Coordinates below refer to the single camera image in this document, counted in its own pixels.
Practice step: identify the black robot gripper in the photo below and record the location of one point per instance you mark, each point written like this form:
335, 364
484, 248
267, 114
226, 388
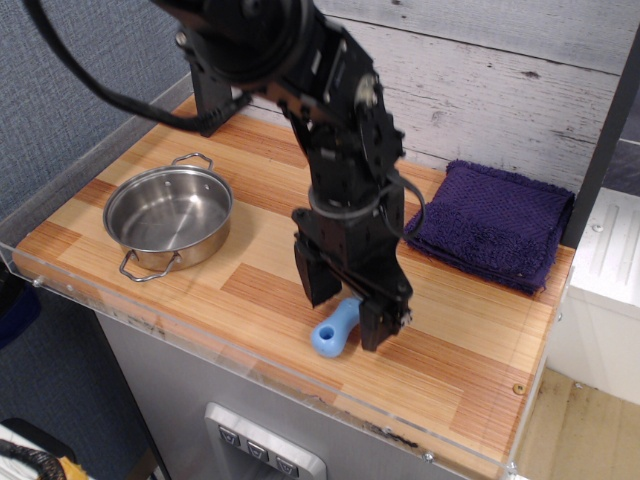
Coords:
357, 250

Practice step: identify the blue spoon with grey bowl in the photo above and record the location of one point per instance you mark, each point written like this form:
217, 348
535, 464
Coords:
330, 336

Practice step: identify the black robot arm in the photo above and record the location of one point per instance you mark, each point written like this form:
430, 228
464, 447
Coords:
325, 84

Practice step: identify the folded purple towel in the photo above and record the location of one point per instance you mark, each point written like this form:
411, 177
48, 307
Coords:
498, 225

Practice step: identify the silver dispenser button panel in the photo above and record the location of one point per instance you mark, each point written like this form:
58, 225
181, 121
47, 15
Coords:
246, 449

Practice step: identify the stainless steel pot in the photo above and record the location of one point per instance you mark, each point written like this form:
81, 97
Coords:
169, 218

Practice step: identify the white ribbed appliance top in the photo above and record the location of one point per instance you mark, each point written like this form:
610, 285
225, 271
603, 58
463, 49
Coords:
607, 259

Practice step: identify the yellow object bottom left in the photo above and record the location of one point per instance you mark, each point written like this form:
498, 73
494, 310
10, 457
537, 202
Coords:
72, 470

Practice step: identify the black vertical post left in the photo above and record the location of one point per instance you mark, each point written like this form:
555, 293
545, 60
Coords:
215, 101

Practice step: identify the black vertical post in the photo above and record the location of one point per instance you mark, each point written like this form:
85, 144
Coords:
215, 101
613, 126

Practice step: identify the black vertical post right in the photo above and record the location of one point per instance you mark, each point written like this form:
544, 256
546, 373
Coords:
613, 126

